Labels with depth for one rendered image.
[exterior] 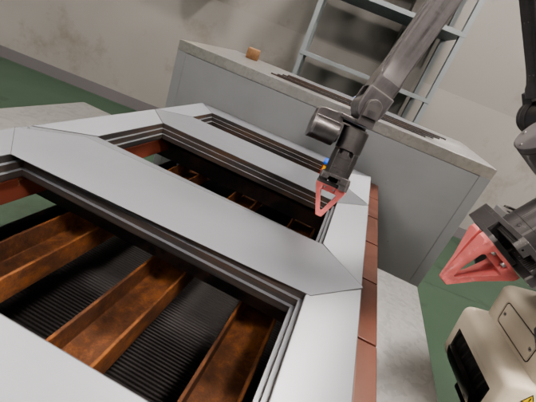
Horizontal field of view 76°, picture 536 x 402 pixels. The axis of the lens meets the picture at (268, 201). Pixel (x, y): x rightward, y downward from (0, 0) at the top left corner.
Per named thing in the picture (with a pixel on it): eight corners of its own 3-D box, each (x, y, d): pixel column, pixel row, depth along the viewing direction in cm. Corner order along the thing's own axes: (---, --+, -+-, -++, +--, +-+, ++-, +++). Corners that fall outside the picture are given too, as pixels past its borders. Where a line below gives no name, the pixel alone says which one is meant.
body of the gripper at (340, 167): (317, 177, 72) (333, 143, 70) (320, 175, 82) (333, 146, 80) (347, 190, 71) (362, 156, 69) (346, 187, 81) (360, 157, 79)
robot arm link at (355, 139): (375, 131, 71) (366, 131, 77) (344, 117, 70) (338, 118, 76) (360, 162, 72) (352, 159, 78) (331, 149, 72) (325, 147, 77)
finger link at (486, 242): (431, 272, 42) (507, 229, 38) (417, 243, 48) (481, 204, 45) (463, 309, 43) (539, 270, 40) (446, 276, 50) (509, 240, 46)
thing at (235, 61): (177, 49, 141) (179, 38, 139) (233, 57, 195) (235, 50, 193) (490, 180, 123) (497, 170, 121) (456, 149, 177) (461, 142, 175)
